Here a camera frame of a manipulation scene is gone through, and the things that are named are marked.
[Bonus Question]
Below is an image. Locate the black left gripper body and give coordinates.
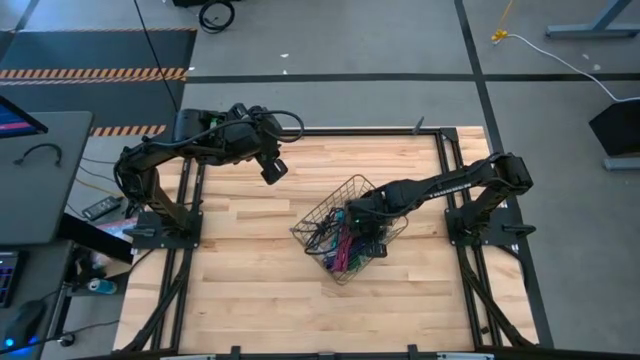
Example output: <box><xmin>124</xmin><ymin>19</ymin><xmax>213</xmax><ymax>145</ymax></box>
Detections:
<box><xmin>234</xmin><ymin>107</ymin><xmax>282</xmax><ymax>161</ymax></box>

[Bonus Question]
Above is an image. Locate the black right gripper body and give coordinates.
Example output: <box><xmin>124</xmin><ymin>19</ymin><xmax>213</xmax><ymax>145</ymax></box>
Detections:
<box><xmin>347</xmin><ymin>194</ymin><xmax>392</xmax><ymax>239</ymax></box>

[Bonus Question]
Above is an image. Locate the magenta braided cable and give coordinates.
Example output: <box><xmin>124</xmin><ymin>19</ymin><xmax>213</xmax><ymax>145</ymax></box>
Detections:
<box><xmin>332</xmin><ymin>232</ymin><xmax>354</xmax><ymax>274</ymax></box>

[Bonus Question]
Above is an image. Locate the wire mesh basket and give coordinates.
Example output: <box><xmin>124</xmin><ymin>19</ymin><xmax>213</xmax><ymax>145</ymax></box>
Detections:
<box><xmin>289</xmin><ymin>173</ymin><xmax>409</xmax><ymax>286</ymax></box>

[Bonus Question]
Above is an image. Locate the black white-flecked braided cable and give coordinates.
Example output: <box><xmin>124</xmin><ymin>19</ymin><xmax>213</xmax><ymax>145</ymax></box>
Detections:
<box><xmin>299</xmin><ymin>207</ymin><xmax>346</xmax><ymax>257</ymax></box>

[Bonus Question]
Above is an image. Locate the pink printed sheet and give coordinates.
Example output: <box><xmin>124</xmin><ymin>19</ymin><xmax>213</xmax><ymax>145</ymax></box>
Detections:
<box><xmin>97</xmin><ymin>217</ymin><xmax>139</xmax><ymax>244</ymax></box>

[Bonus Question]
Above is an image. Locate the black power adapter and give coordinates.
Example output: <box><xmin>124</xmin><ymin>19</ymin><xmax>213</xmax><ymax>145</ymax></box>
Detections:
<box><xmin>81</xmin><ymin>195</ymin><xmax>123</xmax><ymax>221</ymax></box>

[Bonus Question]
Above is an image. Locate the black hazard-striped floor mat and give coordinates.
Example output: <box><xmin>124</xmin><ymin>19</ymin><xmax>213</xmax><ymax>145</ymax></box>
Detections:
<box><xmin>0</xmin><ymin>27</ymin><xmax>199</xmax><ymax>139</ymax></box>

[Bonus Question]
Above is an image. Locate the blue water bottle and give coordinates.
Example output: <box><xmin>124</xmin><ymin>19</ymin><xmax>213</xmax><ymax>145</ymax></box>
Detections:
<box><xmin>87</xmin><ymin>278</ymin><xmax>119</xmax><ymax>295</ymax></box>

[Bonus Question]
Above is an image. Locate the grey desk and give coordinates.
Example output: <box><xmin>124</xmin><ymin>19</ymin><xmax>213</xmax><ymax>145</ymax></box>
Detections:
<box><xmin>0</xmin><ymin>110</ymin><xmax>94</xmax><ymax>246</ymax></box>

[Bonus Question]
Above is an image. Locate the black desk monitor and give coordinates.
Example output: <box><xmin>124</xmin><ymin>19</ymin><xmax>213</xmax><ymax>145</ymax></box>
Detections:
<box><xmin>0</xmin><ymin>94</ymin><xmax>49</xmax><ymax>139</ymax></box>

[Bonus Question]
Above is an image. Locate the grey metal table foot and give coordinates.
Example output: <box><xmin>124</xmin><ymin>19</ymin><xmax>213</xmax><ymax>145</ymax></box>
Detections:
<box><xmin>602</xmin><ymin>157</ymin><xmax>640</xmax><ymax>172</ymax></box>
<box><xmin>544</xmin><ymin>0</ymin><xmax>640</xmax><ymax>40</ymax></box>

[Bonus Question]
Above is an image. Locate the black box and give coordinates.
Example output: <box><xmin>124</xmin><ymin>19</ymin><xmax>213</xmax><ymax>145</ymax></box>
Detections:
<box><xmin>588</xmin><ymin>98</ymin><xmax>640</xmax><ymax>157</ymax></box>

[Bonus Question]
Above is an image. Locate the computer keyboard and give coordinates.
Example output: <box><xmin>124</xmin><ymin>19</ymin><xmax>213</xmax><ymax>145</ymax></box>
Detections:
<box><xmin>0</xmin><ymin>249</ymin><xmax>21</xmax><ymax>307</ymax></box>

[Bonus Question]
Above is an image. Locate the black computer mouse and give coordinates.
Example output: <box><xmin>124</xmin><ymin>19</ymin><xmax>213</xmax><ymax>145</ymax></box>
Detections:
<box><xmin>3</xmin><ymin>298</ymin><xmax>46</xmax><ymax>351</ymax></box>

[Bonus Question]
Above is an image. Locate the black aluminium table frame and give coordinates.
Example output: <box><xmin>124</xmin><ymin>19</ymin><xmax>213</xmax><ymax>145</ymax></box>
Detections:
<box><xmin>119</xmin><ymin>115</ymin><xmax>555</xmax><ymax>360</ymax></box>

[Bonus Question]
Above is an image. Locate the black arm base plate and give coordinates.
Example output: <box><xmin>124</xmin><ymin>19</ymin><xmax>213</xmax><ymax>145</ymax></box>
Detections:
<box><xmin>130</xmin><ymin>208</ymin><xmax>205</xmax><ymax>250</ymax></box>
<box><xmin>444</xmin><ymin>206</ymin><xmax>524</xmax><ymax>247</ymax></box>

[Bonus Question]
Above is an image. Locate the black floor cable coil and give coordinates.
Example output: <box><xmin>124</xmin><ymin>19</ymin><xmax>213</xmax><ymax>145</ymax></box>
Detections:
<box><xmin>198</xmin><ymin>0</ymin><xmax>236</xmax><ymax>35</ymax></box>

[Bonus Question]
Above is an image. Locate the black hanging cable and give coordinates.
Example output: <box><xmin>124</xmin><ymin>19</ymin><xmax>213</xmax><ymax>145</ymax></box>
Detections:
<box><xmin>132</xmin><ymin>0</ymin><xmax>180</xmax><ymax>110</ymax></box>

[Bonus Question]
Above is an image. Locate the yellow hanging cord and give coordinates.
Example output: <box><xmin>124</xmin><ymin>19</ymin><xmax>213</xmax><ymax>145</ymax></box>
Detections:
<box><xmin>491</xmin><ymin>0</ymin><xmax>516</xmax><ymax>44</ymax></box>

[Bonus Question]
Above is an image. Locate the white floor cable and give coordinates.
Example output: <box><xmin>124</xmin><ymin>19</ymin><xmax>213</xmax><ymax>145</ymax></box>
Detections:
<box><xmin>504</xmin><ymin>32</ymin><xmax>640</xmax><ymax>104</ymax></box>

